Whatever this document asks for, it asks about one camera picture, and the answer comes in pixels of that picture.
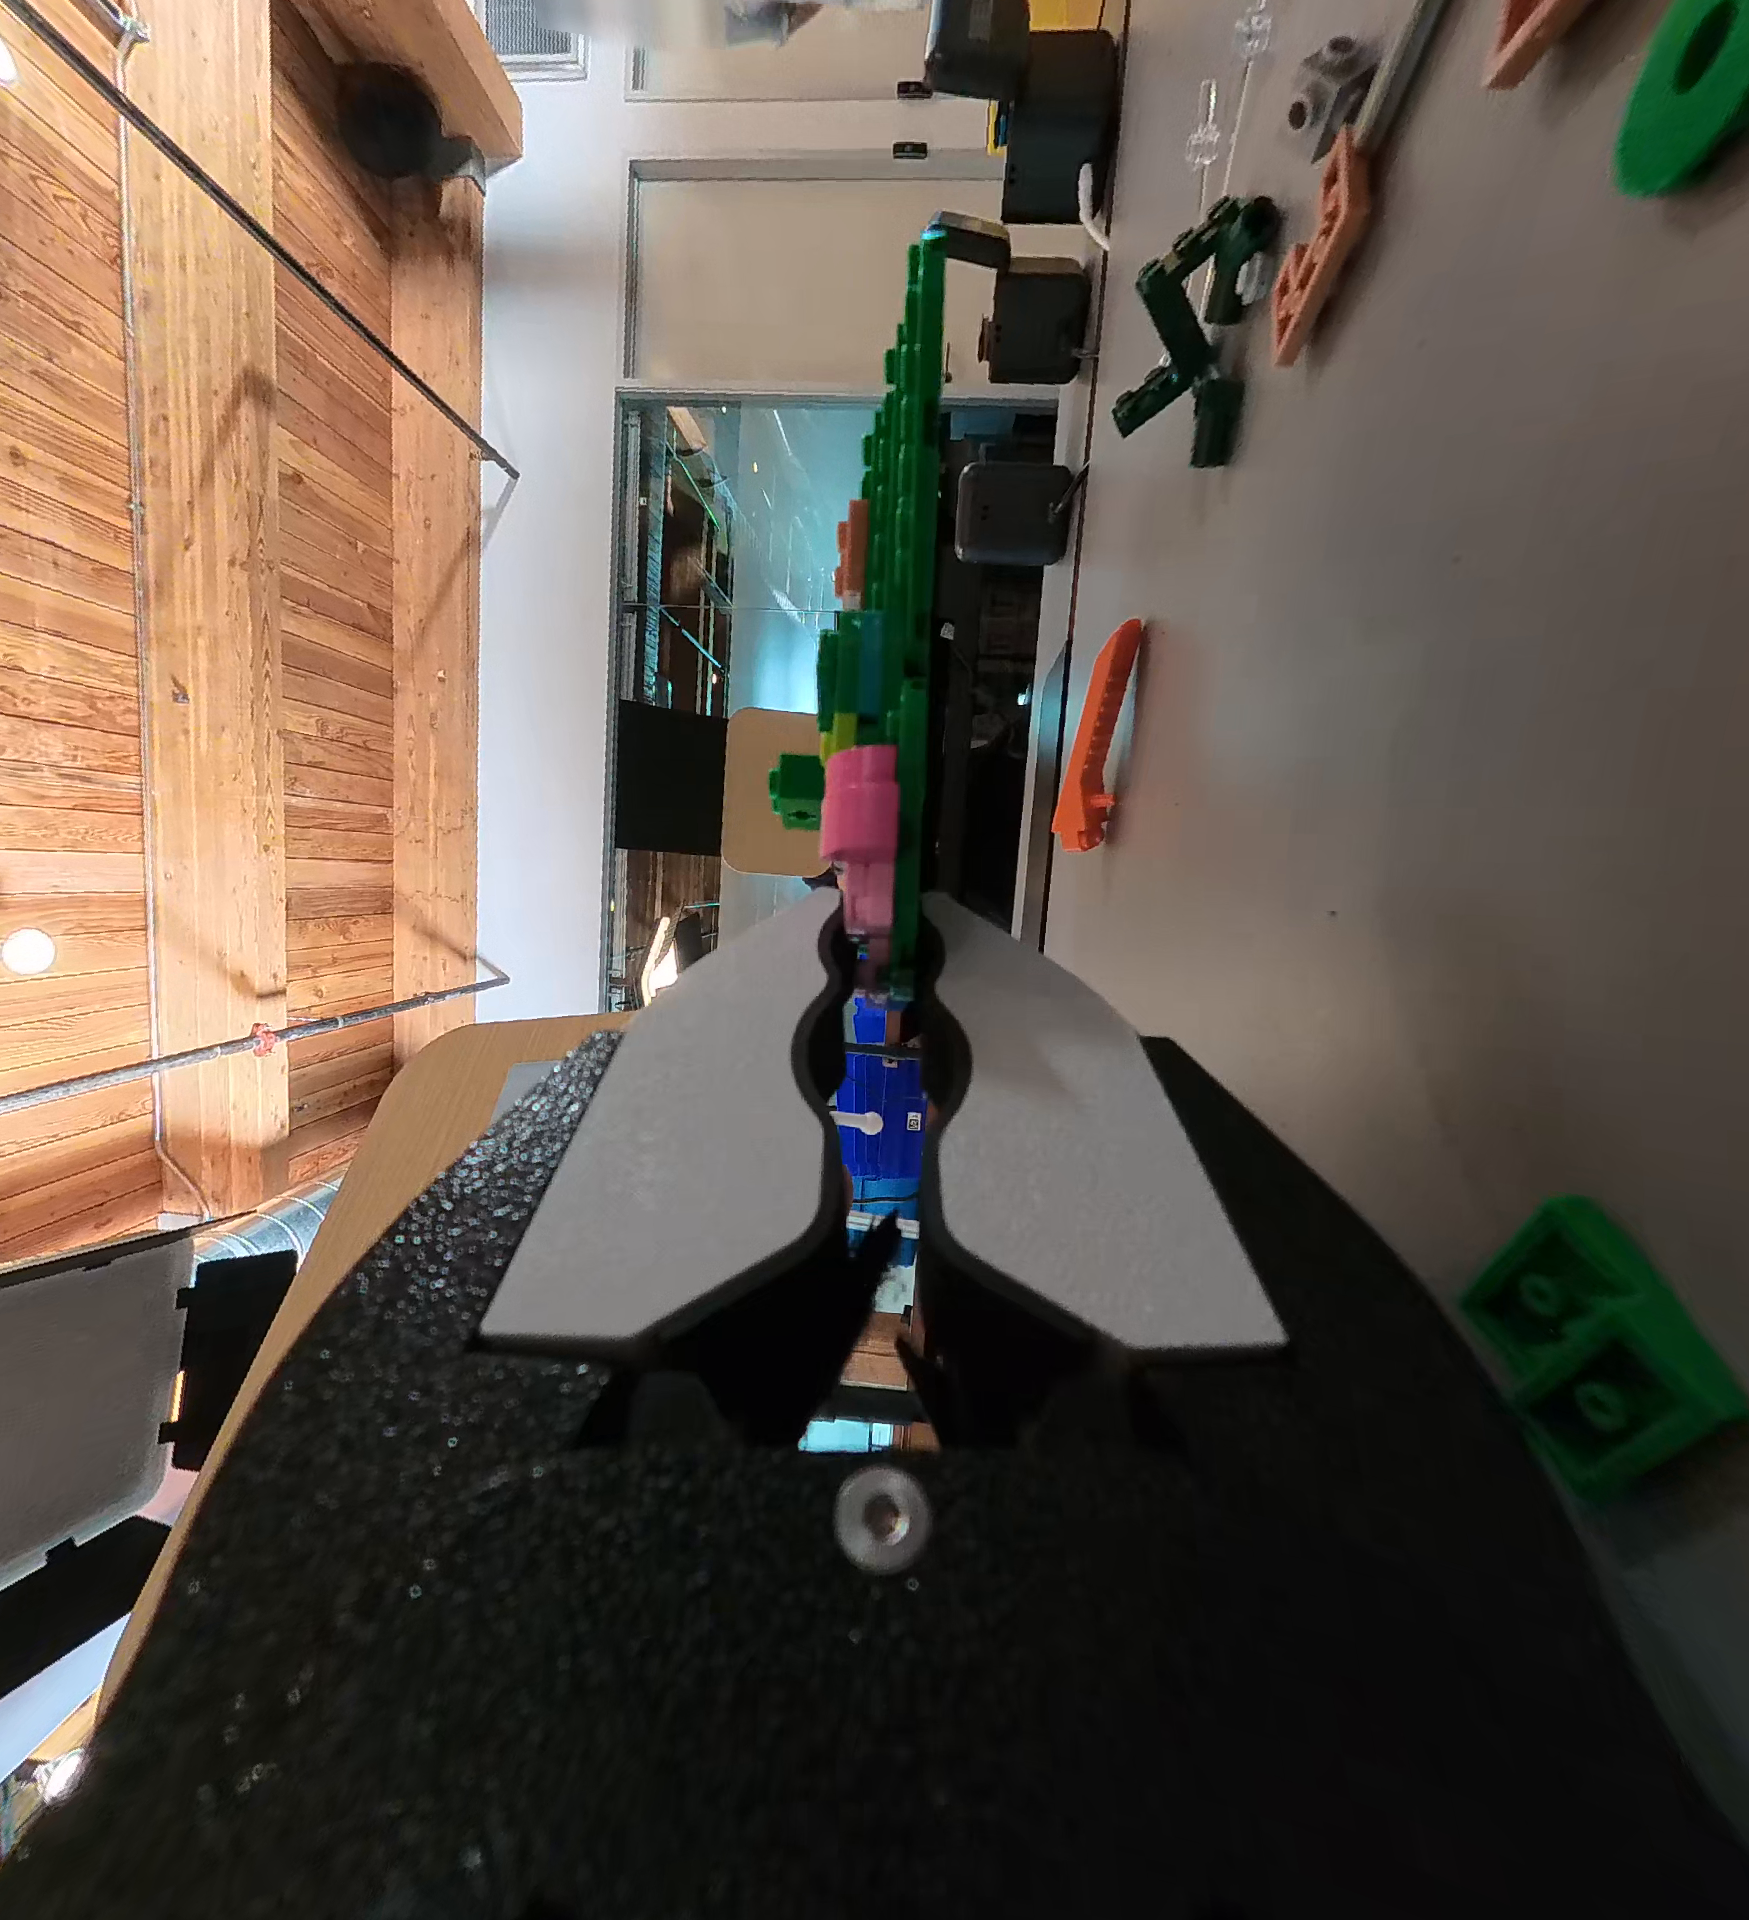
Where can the grey ceiling pipe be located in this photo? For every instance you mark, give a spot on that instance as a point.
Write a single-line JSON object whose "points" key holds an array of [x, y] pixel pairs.
{"points": [[138, 1065]]}

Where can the grey panel light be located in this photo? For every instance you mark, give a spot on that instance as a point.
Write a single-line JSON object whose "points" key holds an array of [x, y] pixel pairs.
{"points": [[34, 1426]]}

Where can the black battery charger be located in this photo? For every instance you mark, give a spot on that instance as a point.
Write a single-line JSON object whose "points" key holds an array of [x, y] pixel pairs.
{"points": [[1038, 323], [1008, 512], [1061, 129]]}

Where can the black ceiling speaker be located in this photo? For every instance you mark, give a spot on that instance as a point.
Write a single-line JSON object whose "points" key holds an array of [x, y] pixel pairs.
{"points": [[402, 120]]}

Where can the dark green lego assembly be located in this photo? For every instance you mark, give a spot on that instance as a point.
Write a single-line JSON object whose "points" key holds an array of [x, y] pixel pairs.
{"points": [[1189, 299]]}

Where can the black ceiling rod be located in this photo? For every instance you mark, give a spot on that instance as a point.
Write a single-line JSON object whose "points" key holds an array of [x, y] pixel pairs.
{"points": [[290, 262]]}

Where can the stack of blue bins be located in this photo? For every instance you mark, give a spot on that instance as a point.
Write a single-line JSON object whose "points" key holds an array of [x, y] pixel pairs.
{"points": [[882, 1110]]}

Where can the black desk mat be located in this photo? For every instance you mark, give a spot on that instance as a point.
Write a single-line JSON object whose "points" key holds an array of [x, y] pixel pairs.
{"points": [[1038, 793]]}

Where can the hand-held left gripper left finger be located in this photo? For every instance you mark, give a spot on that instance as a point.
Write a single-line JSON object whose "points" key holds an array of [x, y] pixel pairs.
{"points": [[679, 1183]]}

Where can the orange brick separator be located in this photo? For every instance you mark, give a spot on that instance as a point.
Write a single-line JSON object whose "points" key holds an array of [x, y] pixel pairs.
{"points": [[1092, 733]]}

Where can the grey lego axle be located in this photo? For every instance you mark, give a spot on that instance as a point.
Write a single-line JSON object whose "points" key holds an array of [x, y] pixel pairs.
{"points": [[1391, 65]]}

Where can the wall air vent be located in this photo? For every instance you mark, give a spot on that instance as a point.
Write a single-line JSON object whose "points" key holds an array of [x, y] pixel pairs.
{"points": [[536, 31]]}

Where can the black panel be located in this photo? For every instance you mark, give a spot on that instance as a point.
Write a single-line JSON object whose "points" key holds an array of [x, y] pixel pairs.
{"points": [[670, 773]]}

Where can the dark green lego piece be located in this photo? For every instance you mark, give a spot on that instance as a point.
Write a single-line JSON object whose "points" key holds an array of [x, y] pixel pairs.
{"points": [[1217, 421]]}

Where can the white door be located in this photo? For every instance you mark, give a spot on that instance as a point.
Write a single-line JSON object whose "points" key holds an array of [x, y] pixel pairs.
{"points": [[755, 50], [784, 268]]}

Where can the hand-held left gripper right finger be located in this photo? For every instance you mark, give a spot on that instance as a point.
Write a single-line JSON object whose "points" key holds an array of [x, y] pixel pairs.
{"points": [[1086, 1183]]}

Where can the silver air duct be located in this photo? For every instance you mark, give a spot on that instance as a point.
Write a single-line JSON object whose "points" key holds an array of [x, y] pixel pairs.
{"points": [[274, 1222]]}

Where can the round green lego build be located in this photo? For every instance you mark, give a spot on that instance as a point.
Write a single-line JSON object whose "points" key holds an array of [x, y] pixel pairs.
{"points": [[903, 599]]}

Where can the grey lego connector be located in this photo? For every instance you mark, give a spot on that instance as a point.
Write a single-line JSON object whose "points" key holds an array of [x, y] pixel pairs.
{"points": [[1333, 80]]}

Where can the green round lego tile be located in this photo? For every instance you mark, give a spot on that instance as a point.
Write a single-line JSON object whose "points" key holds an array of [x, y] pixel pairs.
{"points": [[1660, 134]]}

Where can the small tan lego plate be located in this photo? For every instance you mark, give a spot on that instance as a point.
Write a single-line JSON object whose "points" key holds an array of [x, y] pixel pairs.
{"points": [[1323, 249]]}

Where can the clear lego piece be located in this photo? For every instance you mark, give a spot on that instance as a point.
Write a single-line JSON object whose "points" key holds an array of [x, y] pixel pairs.
{"points": [[1253, 26], [1205, 129]]}

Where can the large tan lego plate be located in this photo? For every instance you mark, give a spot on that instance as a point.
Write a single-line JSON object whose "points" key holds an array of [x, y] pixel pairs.
{"points": [[1534, 35]]}

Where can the green curved lego brick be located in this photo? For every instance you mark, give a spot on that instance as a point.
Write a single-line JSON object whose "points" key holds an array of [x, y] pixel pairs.
{"points": [[1609, 1350]]}

